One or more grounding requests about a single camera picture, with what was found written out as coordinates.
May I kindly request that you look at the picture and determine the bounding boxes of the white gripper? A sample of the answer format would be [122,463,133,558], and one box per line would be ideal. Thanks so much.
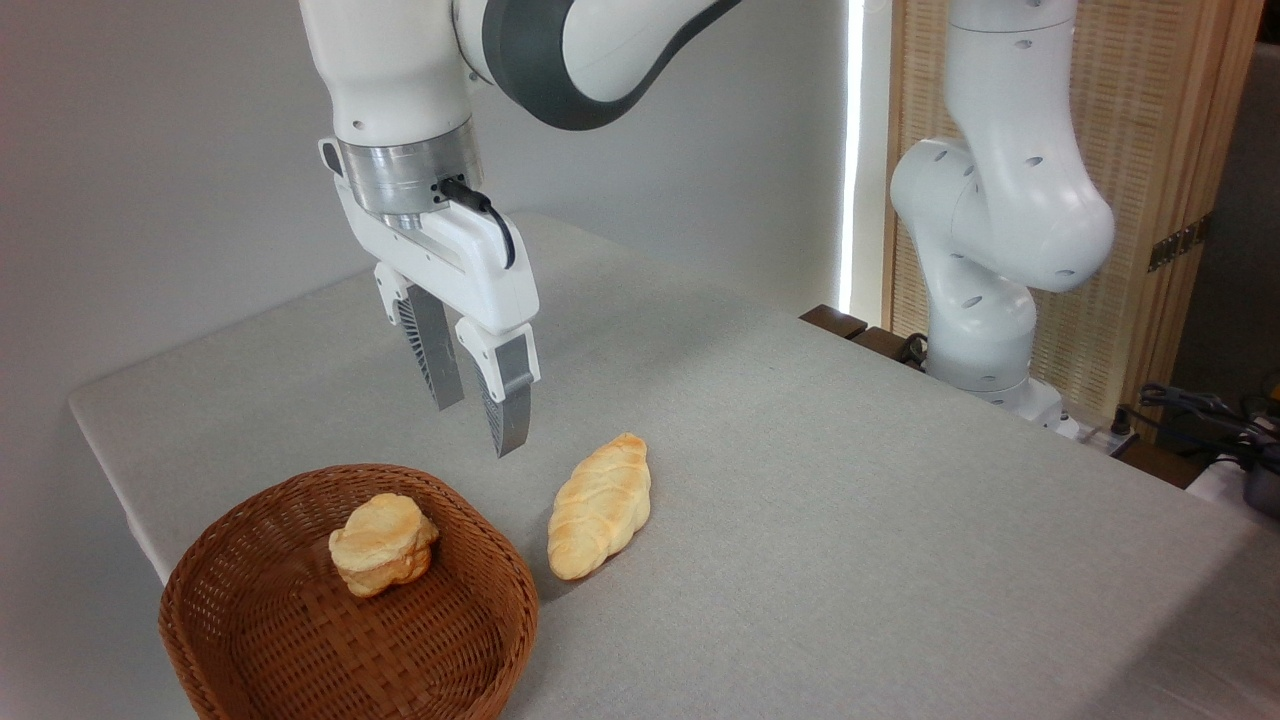
[319,138,542,459]

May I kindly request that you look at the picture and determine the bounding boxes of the long braided bread loaf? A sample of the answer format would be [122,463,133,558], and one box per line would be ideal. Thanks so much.
[547,432,653,582]

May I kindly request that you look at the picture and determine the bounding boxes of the round puffy bread roll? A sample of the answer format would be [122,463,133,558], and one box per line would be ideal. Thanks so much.
[328,492,441,599]

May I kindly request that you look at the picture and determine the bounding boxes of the brown woven wicker basket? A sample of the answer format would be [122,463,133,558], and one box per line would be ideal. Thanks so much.
[158,463,541,720]

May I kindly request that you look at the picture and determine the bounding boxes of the dark wooden block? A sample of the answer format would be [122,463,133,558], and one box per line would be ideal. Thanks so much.
[850,325,929,372]
[800,304,869,341]

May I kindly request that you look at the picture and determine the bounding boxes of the grey tablecloth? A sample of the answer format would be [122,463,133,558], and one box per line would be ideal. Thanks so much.
[68,210,1280,720]

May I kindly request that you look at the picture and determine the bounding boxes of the white power strip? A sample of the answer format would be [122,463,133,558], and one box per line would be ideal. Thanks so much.
[1058,418,1141,459]

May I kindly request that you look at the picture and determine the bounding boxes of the metal screen hinge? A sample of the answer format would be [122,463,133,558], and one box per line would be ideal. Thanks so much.
[1147,214,1214,274]

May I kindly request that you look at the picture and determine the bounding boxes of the bamboo folding screen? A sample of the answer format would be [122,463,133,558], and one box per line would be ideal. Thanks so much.
[882,0,1267,441]

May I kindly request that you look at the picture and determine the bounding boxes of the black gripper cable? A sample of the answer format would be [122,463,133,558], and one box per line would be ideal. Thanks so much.
[438,177,518,272]

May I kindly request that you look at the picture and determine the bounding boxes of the black cable bundle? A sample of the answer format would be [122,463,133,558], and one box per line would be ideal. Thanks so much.
[1138,383,1280,473]

